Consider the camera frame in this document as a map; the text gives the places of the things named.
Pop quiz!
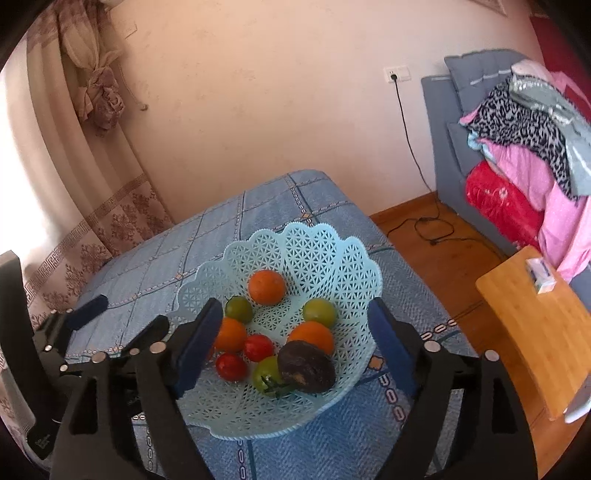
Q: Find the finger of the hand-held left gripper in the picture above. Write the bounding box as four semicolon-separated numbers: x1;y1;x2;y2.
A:
34;294;109;356
60;315;171;376

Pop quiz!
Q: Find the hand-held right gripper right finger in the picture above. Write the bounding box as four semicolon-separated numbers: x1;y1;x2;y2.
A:
368;298;539;480

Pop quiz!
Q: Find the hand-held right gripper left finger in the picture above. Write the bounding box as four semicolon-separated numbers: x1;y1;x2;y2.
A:
48;298;225;480

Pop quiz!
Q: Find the smooth orange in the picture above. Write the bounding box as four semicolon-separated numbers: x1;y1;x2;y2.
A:
286;320;335;356
213;317;249;352

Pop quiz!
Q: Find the red tomato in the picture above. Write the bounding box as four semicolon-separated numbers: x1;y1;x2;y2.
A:
243;334;275;363
216;353;249;382

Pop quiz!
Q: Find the green tomato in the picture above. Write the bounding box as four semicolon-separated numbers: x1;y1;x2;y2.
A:
225;296;254;323
252;355;296;400

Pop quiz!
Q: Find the small round green fruit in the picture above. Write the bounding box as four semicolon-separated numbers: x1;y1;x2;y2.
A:
303;298;338;328

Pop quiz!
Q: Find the dark brown fruit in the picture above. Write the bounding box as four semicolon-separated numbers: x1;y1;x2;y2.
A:
277;340;336;394

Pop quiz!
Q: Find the large mandarin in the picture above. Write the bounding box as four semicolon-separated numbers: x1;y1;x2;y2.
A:
248;269;287;306

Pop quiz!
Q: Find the light blue plastic lattice basket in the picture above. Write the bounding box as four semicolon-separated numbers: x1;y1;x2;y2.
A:
174;222;384;439

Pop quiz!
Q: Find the beige patterned curtain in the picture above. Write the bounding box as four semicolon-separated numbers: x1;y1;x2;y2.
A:
0;0;176;462

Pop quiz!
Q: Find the wooden side table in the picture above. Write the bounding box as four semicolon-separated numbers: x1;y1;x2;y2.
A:
475;246;591;421

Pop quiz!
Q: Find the small white blue box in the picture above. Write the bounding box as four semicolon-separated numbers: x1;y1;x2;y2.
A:
526;258;557;295

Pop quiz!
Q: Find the blue checked bedspread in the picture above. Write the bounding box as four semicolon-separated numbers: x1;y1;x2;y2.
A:
65;169;481;480

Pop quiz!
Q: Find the red floral blanket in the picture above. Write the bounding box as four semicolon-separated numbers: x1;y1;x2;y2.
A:
464;161;546;252

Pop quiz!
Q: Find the white plastic object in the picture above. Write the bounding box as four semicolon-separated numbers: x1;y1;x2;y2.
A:
564;376;591;424

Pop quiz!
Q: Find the grey sofa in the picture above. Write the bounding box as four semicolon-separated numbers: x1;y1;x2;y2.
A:
421;48;555;259

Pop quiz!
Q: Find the pile of clothes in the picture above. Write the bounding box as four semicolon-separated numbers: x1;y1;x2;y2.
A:
475;60;591;282

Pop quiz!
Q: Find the leopard print cloth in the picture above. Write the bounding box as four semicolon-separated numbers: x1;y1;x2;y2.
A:
459;76;583;199

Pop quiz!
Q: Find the grey green cloth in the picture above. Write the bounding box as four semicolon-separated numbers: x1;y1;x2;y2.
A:
508;74;591;197

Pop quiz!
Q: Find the black power cable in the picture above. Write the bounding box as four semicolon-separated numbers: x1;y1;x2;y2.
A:
392;78;506;259

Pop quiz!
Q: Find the red wall hanging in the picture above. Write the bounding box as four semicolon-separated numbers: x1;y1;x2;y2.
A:
529;14;591;112

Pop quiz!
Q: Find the framed wall picture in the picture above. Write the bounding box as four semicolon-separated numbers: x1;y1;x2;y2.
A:
471;0;506;18

